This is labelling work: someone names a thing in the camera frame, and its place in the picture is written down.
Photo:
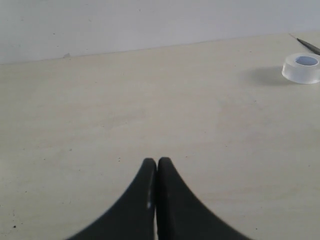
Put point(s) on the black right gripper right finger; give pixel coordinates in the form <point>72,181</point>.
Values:
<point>180,215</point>

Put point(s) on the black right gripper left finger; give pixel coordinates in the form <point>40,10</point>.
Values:
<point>131,217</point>

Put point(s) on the clear tape roll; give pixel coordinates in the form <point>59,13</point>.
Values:
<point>302,68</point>

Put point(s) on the thin black rod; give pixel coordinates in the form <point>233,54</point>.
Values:
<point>309,46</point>

